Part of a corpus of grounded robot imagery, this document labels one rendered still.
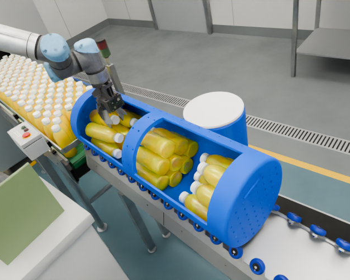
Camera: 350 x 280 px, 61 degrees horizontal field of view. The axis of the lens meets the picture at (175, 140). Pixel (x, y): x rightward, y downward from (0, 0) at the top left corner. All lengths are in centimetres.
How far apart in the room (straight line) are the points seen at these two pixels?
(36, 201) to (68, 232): 13
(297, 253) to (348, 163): 165
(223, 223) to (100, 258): 47
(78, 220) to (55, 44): 52
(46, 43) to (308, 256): 98
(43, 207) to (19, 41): 48
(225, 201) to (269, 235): 29
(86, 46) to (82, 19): 536
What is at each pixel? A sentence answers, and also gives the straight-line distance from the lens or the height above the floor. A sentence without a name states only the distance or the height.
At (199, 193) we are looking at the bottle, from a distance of 92.
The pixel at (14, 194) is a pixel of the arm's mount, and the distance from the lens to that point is 89.
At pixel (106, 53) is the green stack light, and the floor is 118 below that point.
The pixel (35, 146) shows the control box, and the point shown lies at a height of 106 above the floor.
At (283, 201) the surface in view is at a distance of 209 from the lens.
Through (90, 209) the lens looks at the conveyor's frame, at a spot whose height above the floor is 26.
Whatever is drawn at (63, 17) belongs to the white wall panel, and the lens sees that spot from 623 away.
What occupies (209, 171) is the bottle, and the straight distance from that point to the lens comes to 89.
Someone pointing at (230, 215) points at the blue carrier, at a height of 117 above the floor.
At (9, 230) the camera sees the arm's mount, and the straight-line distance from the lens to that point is 93.
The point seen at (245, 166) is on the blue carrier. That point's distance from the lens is 80.
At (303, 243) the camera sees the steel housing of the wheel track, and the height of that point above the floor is 93.
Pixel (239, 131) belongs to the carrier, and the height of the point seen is 96.
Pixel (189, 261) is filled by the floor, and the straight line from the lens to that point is 207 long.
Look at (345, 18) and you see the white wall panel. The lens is 414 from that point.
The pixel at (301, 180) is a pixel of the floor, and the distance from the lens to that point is 242.
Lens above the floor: 181
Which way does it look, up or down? 39 degrees down
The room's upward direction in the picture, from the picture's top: 16 degrees counter-clockwise
